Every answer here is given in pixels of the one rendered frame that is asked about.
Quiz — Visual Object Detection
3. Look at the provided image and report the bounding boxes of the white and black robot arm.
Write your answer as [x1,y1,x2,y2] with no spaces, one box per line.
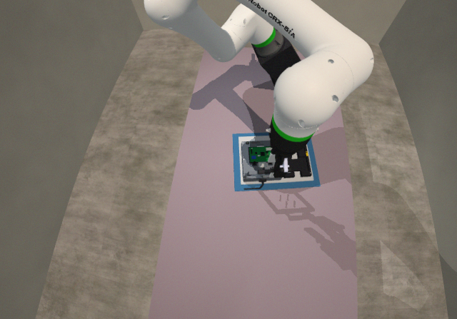
[144,0,374,153]

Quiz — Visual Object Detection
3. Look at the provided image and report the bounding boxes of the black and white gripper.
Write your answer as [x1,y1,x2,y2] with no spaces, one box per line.
[268,140,296,178]

